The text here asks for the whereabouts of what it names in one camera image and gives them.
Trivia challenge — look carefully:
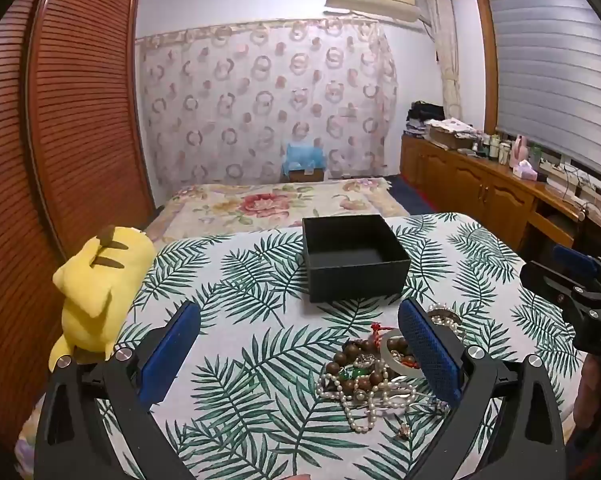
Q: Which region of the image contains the brown louvered wooden wardrobe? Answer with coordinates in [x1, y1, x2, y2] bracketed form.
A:
[0, 0, 157, 461]

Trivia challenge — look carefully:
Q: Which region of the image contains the brown wooden bead bracelet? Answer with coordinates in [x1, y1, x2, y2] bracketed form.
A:
[330, 337, 417, 396]

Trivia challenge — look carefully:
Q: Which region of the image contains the grey window blind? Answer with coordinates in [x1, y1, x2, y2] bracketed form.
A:
[483, 0, 601, 172]

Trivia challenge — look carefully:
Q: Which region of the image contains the clear crystal bracelet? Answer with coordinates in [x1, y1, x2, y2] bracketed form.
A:
[426, 302, 469, 342]

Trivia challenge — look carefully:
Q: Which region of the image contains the long wooden cabinet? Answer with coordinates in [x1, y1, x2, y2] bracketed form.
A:
[399, 132, 601, 272]

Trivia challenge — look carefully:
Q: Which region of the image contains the pink tissue box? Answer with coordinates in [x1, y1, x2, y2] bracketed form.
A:
[511, 160, 539, 181]

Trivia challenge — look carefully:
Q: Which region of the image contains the cardboard box with papers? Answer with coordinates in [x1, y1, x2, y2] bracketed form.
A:
[424, 117, 482, 151]

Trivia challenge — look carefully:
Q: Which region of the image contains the circle print curtain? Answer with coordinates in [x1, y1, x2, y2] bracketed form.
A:
[136, 17, 399, 192]

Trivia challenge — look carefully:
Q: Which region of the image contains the cream patterned curtain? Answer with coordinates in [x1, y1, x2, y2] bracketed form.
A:
[422, 0, 464, 122]

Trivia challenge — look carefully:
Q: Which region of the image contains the stack of folded clothes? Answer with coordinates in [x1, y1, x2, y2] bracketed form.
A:
[406, 101, 446, 139]

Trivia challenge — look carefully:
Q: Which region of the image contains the white pearl necklace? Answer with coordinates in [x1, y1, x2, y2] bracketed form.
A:
[316, 367, 431, 434]

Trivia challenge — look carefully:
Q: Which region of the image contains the yellow plush toy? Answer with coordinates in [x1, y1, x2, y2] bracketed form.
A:
[48, 224, 157, 374]

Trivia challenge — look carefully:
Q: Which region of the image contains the small brown cardboard box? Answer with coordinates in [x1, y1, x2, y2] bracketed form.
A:
[287, 167, 326, 184]

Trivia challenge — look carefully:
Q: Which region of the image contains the wooden window frame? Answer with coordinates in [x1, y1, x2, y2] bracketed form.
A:
[473, 0, 502, 137]

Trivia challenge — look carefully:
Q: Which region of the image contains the red knotted cord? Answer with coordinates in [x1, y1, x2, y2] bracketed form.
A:
[370, 321, 394, 347]

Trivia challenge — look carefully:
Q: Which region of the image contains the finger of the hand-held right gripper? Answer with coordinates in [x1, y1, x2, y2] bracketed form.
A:
[519, 259, 601, 361]
[553, 245, 601, 289]

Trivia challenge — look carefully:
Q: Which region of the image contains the white power strip with cables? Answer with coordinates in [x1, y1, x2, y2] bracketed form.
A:
[540, 160, 601, 202]

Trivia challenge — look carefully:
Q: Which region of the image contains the group of small bottles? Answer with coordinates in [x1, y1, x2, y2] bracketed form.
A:
[486, 133, 513, 164]

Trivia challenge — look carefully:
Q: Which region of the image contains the blue plastic bag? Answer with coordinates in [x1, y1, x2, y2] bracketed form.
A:
[282, 140, 327, 174]

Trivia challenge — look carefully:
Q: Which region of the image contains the green leaf print blanket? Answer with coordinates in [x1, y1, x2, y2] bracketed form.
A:
[15, 212, 589, 480]

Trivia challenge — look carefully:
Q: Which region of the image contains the floral blanket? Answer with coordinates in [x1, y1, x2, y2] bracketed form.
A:
[144, 177, 412, 242]

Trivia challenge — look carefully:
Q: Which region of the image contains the dark blue mat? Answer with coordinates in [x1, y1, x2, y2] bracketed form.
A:
[384, 175, 452, 217]

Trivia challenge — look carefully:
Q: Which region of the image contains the silver bangle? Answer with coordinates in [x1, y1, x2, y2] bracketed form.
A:
[379, 329, 427, 379]

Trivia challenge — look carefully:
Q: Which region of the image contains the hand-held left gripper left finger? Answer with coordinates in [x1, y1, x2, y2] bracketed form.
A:
[33, 301, 202, 480]

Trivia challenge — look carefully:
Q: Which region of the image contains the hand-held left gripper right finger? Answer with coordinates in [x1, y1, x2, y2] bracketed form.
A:
[397, 297, 567, 480]

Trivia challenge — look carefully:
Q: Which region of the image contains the black square box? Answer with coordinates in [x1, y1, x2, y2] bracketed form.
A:
[301, 214, 412, 304]

